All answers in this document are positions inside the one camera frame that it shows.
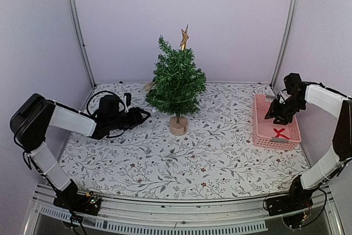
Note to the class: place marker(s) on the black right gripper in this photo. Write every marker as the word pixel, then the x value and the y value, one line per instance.
pixel 274 109

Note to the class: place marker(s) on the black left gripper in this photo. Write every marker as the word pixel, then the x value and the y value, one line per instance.
pixel 136 118

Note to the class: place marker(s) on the pink plastic basket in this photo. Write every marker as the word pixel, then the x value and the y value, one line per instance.
pixel 269 135

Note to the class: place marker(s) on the gold bell ornament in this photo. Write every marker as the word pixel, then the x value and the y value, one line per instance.
pixel 148 86

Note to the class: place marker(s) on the small green christmas tree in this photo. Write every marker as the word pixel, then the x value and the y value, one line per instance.
pixel 178 85

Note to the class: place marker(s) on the gold star tree topper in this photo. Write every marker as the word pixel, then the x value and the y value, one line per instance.
pixel 185 38

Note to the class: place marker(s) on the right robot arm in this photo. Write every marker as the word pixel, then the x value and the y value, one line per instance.
pixel 334 109

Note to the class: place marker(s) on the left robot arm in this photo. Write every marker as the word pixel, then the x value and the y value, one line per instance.
pixel 38 115

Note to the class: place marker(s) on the red ribbon bow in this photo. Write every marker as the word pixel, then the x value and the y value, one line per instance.
pixel 280 133

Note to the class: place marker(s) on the floral patterned table mat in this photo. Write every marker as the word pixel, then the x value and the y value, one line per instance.
pixel 215 159

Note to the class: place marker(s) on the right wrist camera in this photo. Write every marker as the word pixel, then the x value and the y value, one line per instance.
pixel 282 96

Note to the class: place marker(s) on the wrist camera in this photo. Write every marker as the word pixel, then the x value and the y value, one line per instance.
pixel 127 101
pixel 282 96

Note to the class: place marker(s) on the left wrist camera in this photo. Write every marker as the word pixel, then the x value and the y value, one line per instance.
pixel 127 101

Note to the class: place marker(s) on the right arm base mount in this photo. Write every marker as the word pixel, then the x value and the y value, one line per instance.
pixel 297 203

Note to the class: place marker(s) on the front aluminium rail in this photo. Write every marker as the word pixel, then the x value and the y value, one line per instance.
pixel 127 215

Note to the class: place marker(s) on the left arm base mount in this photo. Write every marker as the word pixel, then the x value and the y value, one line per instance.
pixel 88 203

